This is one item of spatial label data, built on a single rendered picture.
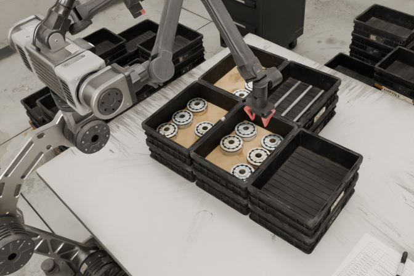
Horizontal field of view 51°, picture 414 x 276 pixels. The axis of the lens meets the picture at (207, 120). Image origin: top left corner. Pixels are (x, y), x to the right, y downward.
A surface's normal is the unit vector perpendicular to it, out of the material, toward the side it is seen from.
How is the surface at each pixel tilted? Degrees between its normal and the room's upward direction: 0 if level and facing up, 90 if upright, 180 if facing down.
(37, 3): 90
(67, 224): 0
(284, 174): 0
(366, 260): 0
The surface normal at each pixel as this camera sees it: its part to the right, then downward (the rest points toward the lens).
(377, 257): -0.09, -0.73
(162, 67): 0.50, -0.09
